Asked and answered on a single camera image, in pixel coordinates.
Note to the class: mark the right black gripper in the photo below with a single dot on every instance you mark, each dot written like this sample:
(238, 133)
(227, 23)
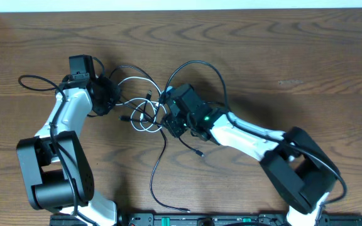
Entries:
(171, 124)

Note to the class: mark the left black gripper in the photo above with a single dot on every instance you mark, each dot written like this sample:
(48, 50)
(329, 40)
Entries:
(116, 93)

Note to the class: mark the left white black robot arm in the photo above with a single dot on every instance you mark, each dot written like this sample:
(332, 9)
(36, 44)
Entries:
(55, 170)

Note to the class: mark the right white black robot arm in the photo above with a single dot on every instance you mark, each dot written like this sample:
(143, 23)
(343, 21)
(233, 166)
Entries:
(297, 167)

